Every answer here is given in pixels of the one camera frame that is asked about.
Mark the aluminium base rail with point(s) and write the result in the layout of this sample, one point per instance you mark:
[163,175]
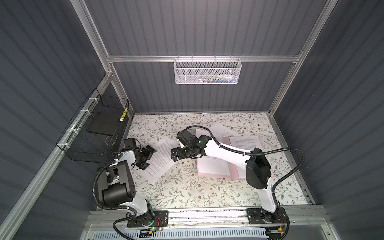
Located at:
[209,217]

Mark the aluminium corner frame post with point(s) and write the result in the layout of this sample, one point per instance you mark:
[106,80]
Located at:
[95,38]

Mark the pink file folder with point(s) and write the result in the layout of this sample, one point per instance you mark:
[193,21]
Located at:
[237,172]

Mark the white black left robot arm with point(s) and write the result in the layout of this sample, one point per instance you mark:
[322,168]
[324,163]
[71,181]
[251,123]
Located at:
[114,187]

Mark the yellow marker pen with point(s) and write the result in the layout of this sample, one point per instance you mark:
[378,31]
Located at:
[123,114]

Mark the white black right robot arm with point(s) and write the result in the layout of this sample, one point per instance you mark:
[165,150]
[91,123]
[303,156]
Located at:
[215,157]

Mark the white wire mesh basket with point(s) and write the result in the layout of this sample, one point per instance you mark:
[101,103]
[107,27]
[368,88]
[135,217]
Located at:
[189,73]

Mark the horizontal aluminium frame bar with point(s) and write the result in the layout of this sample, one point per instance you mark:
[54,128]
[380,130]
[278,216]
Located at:
[215,58]

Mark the black wire basket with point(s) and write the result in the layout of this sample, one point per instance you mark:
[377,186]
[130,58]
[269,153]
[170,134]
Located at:
[80,145]

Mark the pens in white basket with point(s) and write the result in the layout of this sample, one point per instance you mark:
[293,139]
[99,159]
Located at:
[229,79]

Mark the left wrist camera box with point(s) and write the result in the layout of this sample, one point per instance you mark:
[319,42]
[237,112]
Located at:
[130,144]

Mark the white vented cable duct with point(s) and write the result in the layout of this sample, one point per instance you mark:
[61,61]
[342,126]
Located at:
[243,233]

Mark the black foam pad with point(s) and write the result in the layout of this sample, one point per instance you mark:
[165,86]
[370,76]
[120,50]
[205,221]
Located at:
[105,124]

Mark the floral patterned table mat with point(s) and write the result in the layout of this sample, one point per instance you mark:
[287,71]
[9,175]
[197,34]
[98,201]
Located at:
[181,186]

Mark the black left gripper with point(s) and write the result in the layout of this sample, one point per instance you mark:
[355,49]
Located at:
[147,154]

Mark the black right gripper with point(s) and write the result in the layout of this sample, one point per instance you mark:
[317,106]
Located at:
[178,150]

